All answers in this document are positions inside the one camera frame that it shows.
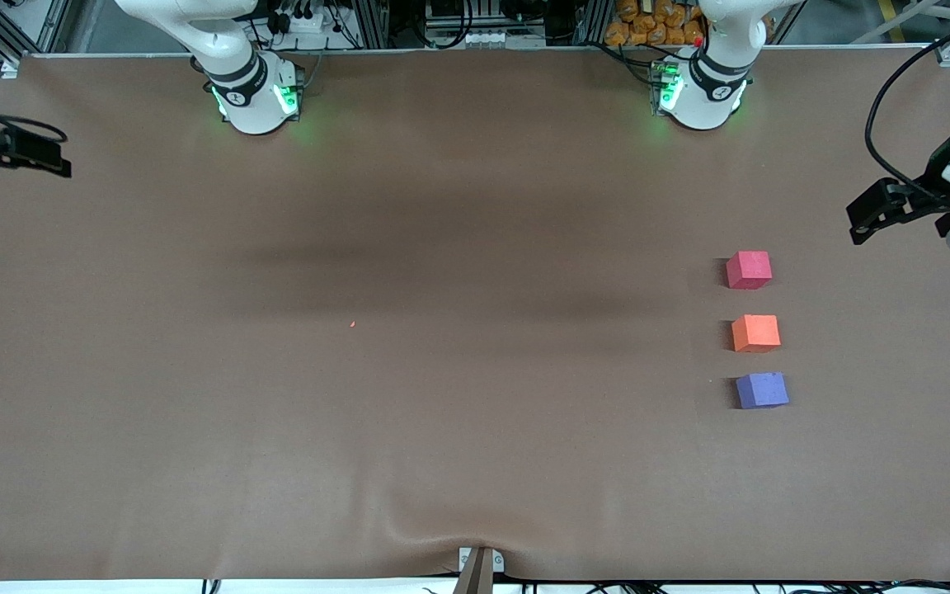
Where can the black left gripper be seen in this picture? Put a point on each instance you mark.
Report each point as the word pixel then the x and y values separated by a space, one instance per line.
pixel 930 191

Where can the orange foam block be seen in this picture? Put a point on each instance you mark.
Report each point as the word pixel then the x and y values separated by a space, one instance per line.
pixel 755 334

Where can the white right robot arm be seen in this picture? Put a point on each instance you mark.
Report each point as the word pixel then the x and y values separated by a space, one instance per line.
pixel 252 107

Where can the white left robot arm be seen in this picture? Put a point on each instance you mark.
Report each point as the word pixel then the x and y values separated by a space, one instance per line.
pixel 702 103

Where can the red foam block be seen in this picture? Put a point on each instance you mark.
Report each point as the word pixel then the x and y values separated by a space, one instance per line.
pixel 749 270

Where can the purple foam block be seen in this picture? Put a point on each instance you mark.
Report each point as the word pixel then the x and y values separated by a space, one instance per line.
pixel 762 390

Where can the white power strip with plugs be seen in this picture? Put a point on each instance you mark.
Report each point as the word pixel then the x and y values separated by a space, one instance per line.
pixel 306 23

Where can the pile of orange lumpy items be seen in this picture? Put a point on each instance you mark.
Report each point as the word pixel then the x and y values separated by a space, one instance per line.
pixel 644 25

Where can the large fabric table mat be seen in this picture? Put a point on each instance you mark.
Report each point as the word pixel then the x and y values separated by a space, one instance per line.
pixel 475 247

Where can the white socket strip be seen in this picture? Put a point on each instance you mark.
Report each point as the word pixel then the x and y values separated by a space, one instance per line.
pixel 500 39

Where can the aluminium frame post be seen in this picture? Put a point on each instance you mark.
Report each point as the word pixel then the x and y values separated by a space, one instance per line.
pixel 594 21
pixel 372 21

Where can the metal clamp bracket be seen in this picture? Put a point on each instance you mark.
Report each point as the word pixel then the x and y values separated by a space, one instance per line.
pixel 479 573

